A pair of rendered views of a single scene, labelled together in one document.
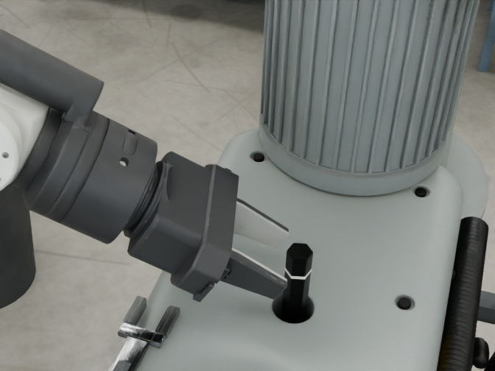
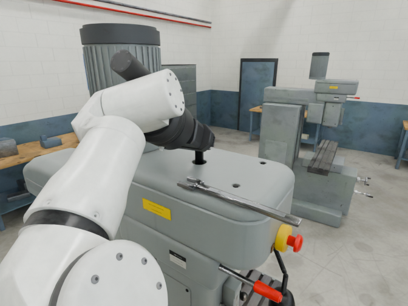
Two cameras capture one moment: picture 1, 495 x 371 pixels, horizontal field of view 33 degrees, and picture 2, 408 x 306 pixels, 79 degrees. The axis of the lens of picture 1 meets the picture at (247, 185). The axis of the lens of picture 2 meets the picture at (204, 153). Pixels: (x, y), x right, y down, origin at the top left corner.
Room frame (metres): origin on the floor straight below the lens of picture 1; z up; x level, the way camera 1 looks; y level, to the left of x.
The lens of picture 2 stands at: (0.27, 0.50, 2.13)
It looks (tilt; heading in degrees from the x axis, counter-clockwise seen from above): 21 degrees down; 289
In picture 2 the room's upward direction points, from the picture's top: straight up
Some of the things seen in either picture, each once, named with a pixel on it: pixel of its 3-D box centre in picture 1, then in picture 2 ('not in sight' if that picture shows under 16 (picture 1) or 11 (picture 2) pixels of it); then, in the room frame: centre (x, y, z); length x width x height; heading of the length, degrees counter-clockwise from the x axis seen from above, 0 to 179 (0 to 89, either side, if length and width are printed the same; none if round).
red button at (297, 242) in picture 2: not in sight; (294, 241); (0.23, 0.02, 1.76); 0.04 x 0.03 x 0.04; 75
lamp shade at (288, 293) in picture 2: not in sight; (282, 300); (0.23, -0.06, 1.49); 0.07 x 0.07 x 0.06
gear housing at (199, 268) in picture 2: not in sight; (188, 224); (0.52, -0.06, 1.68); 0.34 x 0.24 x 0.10; 165
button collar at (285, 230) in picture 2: not in sight; (283, 238); (0.25, 0.02, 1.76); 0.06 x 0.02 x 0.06; 75
